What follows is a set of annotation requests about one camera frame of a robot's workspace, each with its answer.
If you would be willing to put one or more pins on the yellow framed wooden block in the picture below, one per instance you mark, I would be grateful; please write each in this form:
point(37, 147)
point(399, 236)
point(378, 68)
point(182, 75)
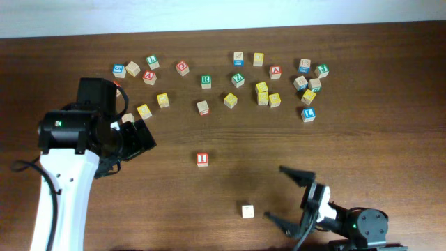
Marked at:
point(163, 100)

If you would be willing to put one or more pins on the yellow block right cluster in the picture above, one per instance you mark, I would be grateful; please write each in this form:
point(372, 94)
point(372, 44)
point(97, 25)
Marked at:
point(308, 96)

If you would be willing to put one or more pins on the wooden block blue edge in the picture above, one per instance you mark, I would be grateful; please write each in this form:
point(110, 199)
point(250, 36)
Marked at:
point(300, 83)

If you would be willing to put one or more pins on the green letter J block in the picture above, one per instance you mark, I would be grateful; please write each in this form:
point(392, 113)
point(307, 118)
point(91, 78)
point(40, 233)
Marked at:
point(321, 71)

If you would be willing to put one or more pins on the blue letter L block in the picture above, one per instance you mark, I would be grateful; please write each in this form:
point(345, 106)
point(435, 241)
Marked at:
point(308, 114)

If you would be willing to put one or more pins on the yellow letter C block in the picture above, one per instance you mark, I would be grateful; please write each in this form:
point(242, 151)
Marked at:
point(274, 100)

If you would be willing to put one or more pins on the blue letter G block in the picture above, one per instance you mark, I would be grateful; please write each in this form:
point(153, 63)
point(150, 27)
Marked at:
point(119, 71)

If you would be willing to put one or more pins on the green letter Z block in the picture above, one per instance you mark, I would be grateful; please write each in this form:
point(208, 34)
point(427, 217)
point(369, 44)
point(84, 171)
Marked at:
point(238, 80)

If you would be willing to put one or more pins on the plain wooden block top left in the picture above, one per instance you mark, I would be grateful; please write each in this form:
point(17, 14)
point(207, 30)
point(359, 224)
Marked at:
point(133, 69)

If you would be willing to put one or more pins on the yellow block top row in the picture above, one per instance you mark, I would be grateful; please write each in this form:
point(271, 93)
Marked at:
point(258, 59)

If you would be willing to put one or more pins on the red letter a block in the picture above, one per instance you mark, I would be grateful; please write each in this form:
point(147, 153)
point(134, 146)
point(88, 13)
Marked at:
point(149, 77)
point(275, 72)

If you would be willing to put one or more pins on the red letter I block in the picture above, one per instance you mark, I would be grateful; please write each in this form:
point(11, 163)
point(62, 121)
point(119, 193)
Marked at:
point(202, 160)

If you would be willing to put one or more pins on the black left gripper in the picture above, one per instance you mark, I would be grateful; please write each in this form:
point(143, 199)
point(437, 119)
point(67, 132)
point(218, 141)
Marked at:
point(139, 142)

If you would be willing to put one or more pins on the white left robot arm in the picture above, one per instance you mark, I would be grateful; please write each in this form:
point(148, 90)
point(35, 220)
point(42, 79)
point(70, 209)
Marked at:
point(64, 195)

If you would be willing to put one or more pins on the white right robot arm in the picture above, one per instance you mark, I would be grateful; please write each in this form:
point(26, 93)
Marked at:
point(362, 228)

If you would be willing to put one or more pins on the wooden H block blue side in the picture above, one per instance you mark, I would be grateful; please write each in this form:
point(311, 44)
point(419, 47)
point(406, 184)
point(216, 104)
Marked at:
point(304, 66)

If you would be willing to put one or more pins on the red number 6 block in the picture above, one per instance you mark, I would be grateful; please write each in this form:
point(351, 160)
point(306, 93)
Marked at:
point(118, 86)

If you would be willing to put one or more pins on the yellow block mid centre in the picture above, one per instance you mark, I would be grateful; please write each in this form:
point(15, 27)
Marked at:
point(230, 100)

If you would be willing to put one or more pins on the wooden block green side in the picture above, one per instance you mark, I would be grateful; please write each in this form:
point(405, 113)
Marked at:
point(314, 85)

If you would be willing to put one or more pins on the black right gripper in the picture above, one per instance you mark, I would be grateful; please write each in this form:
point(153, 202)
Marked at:
point(292, 228)

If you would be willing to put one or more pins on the green letter R block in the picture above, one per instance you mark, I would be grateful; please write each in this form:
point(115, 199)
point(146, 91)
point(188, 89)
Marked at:
point(206, 82)

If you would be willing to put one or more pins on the yellow block upper centre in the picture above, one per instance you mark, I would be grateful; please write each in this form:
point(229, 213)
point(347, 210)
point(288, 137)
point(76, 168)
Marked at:
point(261, 87)

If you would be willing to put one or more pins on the green letter L block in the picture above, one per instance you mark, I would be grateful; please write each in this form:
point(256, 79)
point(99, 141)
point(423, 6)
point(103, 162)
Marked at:
point(152, 62)

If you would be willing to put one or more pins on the yellow letter G block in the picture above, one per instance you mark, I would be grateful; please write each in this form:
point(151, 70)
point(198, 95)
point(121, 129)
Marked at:
point(144, 111)

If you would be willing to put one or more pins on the plain wooden dropped block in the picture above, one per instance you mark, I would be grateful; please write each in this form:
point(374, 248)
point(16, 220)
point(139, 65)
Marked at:
point(247, 211)

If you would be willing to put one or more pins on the yellow block lower centre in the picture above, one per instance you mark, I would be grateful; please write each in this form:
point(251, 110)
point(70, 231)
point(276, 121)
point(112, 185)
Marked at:
point(262, 98)

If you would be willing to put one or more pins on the red letter Q block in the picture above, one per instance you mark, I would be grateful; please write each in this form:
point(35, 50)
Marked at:
point(182, 68)

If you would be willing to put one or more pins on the plain wooden K block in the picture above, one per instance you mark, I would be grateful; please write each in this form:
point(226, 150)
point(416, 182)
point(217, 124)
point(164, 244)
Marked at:
point(129, 117)

